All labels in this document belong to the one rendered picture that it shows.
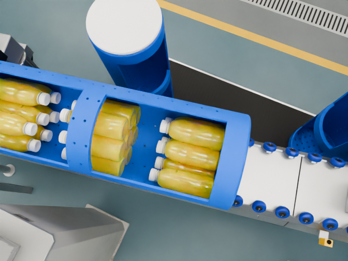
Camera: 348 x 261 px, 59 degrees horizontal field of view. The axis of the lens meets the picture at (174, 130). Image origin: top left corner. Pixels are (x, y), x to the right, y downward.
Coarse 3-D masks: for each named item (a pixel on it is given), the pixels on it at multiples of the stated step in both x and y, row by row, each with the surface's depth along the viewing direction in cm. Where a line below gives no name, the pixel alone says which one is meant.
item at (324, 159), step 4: (256, 144) 108; (260, 144) 109; (280, 148) 109; (284, 148) 109; (268, 152) 105; (272, 152) 106; (284, 152) 106; (300, 152) 108; (304, 152) 109; (288, 156) 104; (304, 156) 107; (308, 160) 105; (324, 160) 106; (328, 160) 106; (336, 168) 103
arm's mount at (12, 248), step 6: (0, 240) 80; (6, 240) 82; (0, 246) 80; (6, 246) 80; (12, 246) 79; (18, 246) 82; (0, 252) 79; (6, 252) 79; (12, 252) 80; (0, 258) 79; (6, 258) 79; (12, 258) 81
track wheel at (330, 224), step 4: (324, 220) 98; (328, 220) 97; (332, 220) 97; (324, 224) 98; (328, 224) 97; (332, 224) 97; (336, 224) 96; (328, 228) 98; (332, 228) 98; (336, 228) 97
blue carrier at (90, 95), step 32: (0, 64) 92; (64, 96) 109; (96, 96) 85; (128, 96) 86; (160, 96) 90; (64, 128) 111; (32, 160) 92; (64, 160) 102; (224, 160) 78; (160, 192) 88; (224, 192) 80
